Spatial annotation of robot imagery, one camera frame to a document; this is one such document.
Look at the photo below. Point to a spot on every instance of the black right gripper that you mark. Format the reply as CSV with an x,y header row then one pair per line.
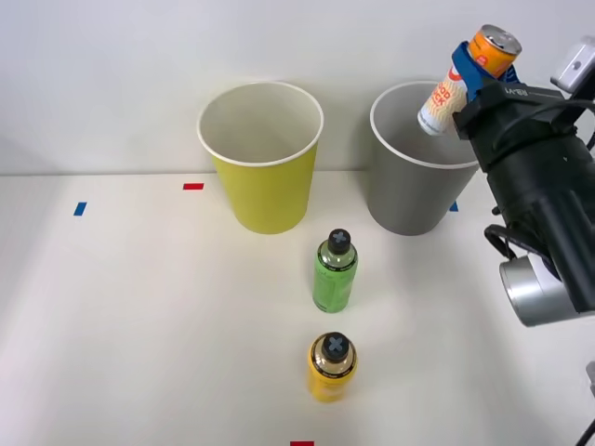
x,y
520,125

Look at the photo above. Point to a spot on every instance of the orange and white drink can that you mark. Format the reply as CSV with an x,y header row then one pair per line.
x,y
440,104

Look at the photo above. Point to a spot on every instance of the silver and black right arm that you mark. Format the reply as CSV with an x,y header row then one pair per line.
x,y
548,204

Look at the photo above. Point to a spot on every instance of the grey plastic waste bin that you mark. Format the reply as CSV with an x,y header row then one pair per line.
x,y
409,195

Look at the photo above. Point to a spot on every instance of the yellow-green plastic waste bin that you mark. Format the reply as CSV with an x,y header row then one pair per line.
x,y
269,195

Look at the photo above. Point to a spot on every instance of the green plastic bottle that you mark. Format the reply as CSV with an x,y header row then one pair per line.
x,y
335,283

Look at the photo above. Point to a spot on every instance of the yellow plastic bottle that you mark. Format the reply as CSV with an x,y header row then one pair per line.
x,y
331,376

